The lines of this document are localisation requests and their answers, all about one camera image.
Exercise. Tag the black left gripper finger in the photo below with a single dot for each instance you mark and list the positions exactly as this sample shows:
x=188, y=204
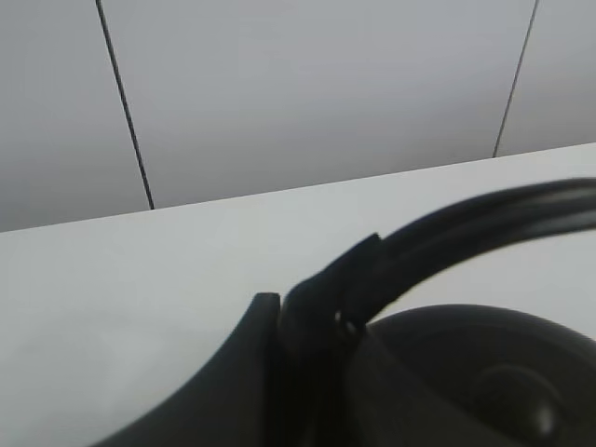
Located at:
x=224, y=403

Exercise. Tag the black round teapot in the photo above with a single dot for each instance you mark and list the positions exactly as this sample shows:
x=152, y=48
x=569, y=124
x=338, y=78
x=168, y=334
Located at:
x=443, y=375

